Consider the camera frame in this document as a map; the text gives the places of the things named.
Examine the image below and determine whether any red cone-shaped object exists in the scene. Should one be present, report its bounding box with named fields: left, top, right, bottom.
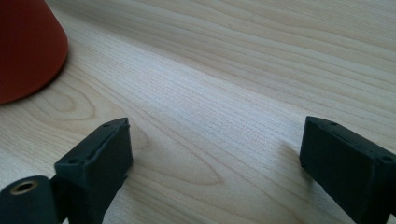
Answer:
left=0, top=0, right=69, bottom=105

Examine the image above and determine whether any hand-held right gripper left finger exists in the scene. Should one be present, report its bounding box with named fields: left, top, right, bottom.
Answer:
left=49, top=117, right=134, bottom=224

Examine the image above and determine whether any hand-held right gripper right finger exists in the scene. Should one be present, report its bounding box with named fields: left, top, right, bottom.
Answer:
left=299, top=116, right=396, bottom=224

